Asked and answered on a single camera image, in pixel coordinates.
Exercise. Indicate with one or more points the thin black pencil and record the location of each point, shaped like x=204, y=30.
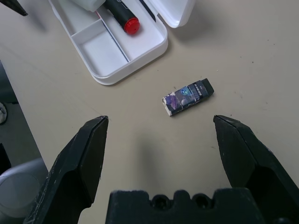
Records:
x=149, y=12

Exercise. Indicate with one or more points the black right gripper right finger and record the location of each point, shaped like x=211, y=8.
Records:
x=245, y=158

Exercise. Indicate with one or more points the black marker with red cap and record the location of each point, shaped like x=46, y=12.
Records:
x=121, y=14

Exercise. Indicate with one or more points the white plastic pencil case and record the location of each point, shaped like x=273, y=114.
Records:
x=105, y=51

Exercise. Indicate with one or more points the dark galaxy print eraser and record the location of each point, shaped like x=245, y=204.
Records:
x=187, y=95

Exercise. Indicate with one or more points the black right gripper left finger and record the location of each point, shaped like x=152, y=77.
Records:
x=77, y=163

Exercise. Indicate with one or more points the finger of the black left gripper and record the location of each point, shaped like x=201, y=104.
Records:
x=14, y=5

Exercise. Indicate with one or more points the grey right robot leg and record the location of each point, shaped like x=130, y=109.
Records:
x=18, y=186

